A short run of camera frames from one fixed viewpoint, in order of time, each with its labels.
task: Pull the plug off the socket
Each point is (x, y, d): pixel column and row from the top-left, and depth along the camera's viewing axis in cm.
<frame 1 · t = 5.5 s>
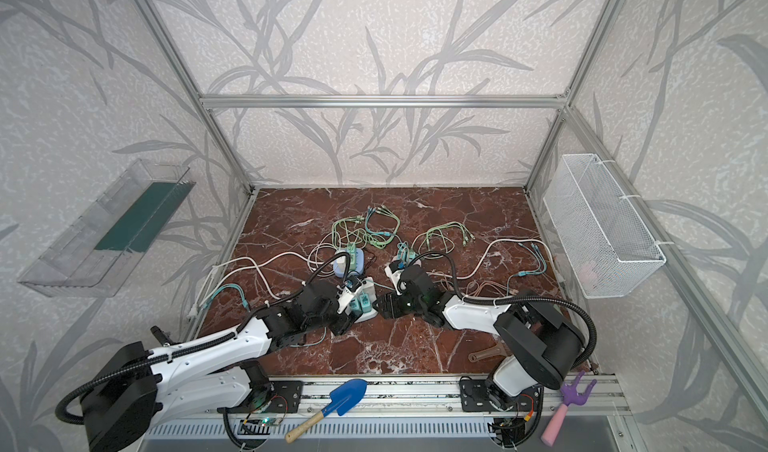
left hand: (358, 298, 83), fingers open
right hand: (380, 294, 86), fingers open
green plug in pink socket: (405, 253, 94), point 8 cm above the table

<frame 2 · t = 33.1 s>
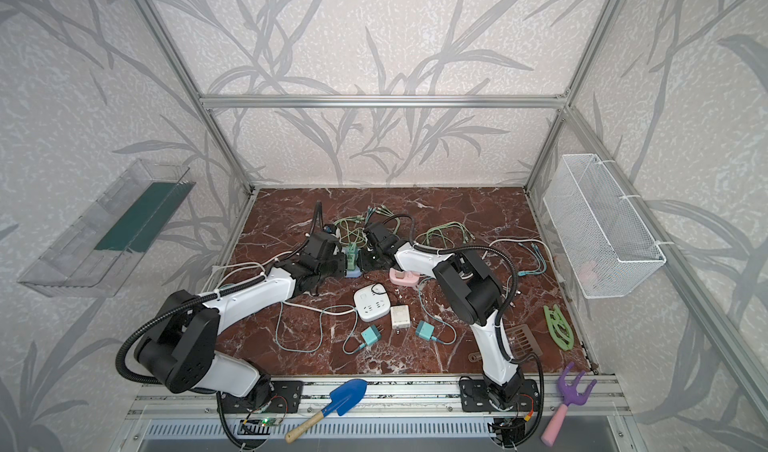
left hand: (348, 250, 91), fingers open
right hand: (360, 253, 97), fingers open
white charger plug: (400, 316, 86), point 3 cm above the table
teal charger plug: (370, 335, 84), point 2 cm above the table
teal charger plug 2: (424, 329, 84), point 3 cm above the table
green plastic toy: (559, 328, 86), on the table
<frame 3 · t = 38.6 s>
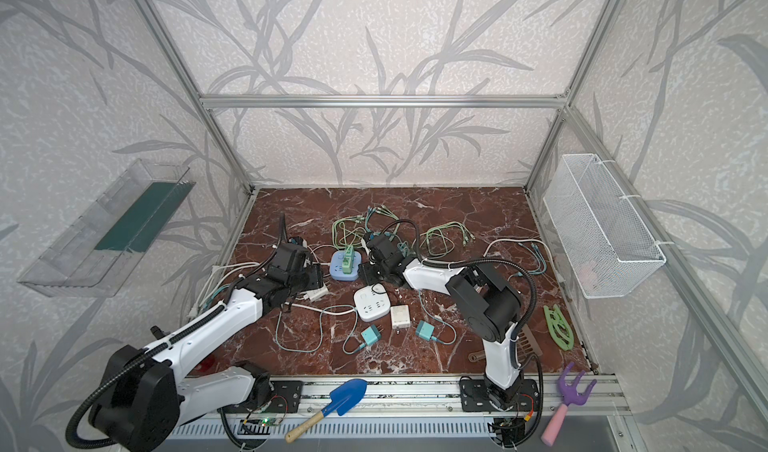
left hand: (319, 263, 87), fingers open
right hand: (364, 261, 94), fingers open
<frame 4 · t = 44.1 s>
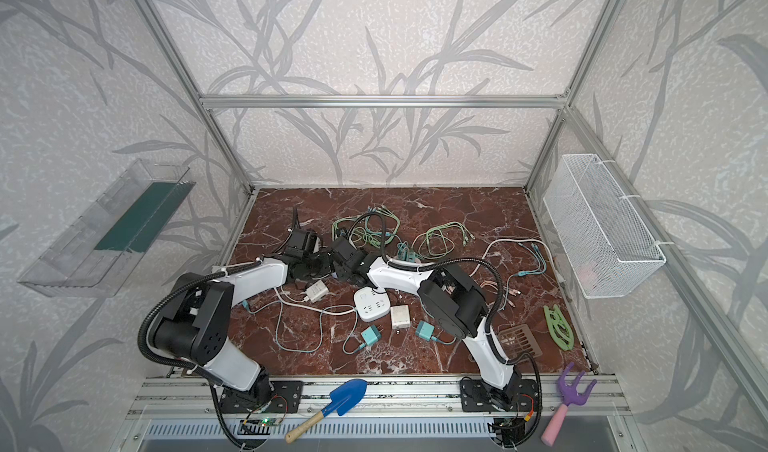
left hand: (333, 254, 96), fingers open
right hand: (345, 252, 94), fingers open
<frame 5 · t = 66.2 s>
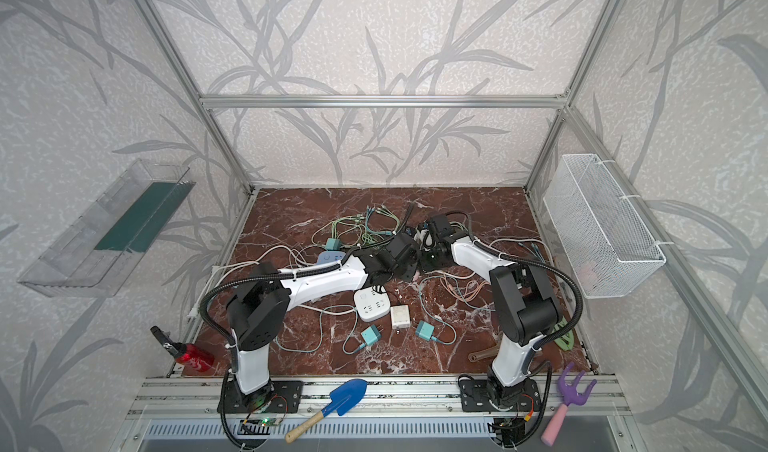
left hand: (415, 256, 89), fingers closed
right hand: (423, 253, 96), fingers open
red spray bottle: (190, 354, 74), point 9 cm above the table
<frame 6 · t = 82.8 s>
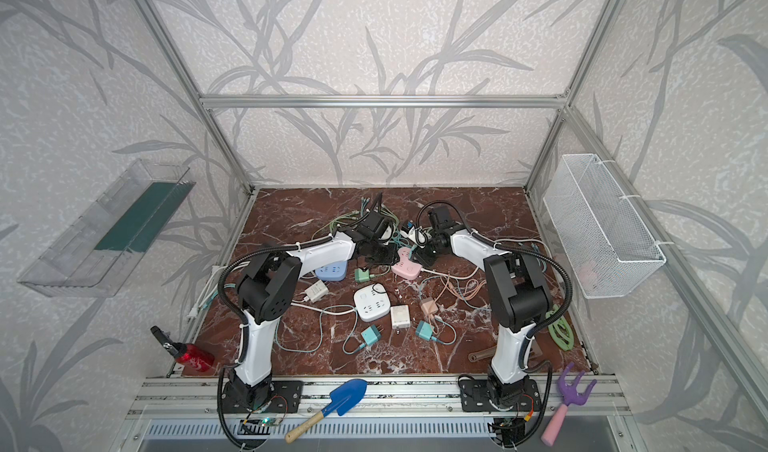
left hand: (401, 251, 96), fingers open
right hand: (418, 243, 98), fingers open
pink power socket cube: (406, 268, 97), point 2 cm above the table
pink charger plug: (429, 308, 88), point 3 cm above the table
